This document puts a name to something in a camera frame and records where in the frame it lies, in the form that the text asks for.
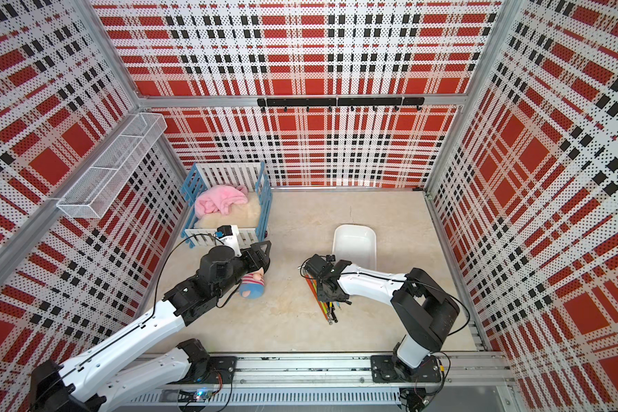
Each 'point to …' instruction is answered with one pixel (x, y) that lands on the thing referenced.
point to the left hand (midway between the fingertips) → (267, 245)
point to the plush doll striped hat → (252, 284)
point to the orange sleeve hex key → (324, 304)
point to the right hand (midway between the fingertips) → (332, 292)
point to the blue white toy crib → (203, 175)
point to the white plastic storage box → (356, 244)
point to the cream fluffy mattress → (245, 216)
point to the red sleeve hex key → (315, 292)
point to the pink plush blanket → (220, 199)
